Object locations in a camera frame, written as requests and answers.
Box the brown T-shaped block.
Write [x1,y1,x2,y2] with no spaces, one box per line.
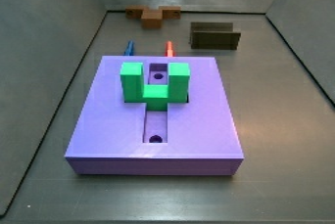
[126,5,181,29]

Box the dark grey fixture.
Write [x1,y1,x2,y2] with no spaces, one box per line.
[191,22,242,50]

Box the green U-shaped block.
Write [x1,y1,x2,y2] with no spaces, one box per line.
[120,63,192,112]

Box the red peg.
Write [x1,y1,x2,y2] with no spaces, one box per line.
[165,41,175,57]

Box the purple base block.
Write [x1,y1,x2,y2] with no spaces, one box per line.
[66,56,244,175]

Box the blue peg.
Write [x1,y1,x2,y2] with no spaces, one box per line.
[125,40,136,56]

